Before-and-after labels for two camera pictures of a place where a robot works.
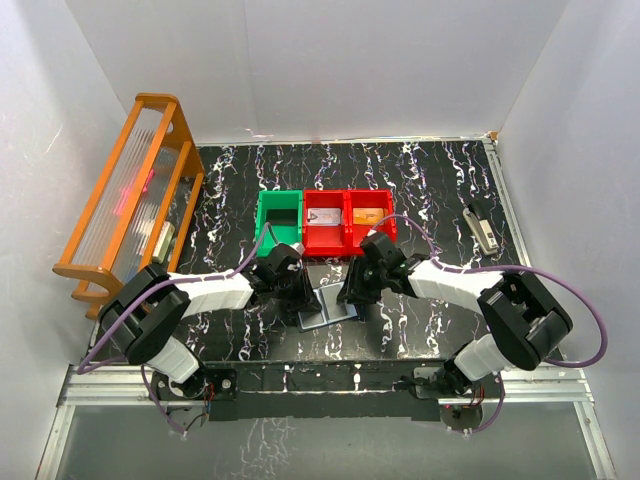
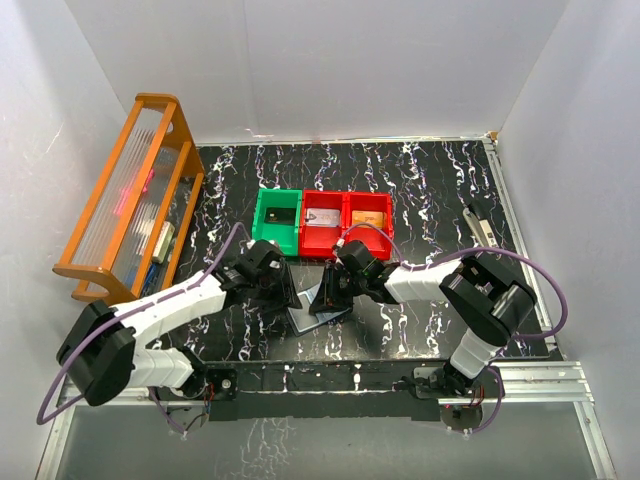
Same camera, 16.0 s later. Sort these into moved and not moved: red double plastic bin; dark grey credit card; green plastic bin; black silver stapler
Moved: dark grey credit card
Not moved: black silver stapler; red double plastic bin; green plastic bin
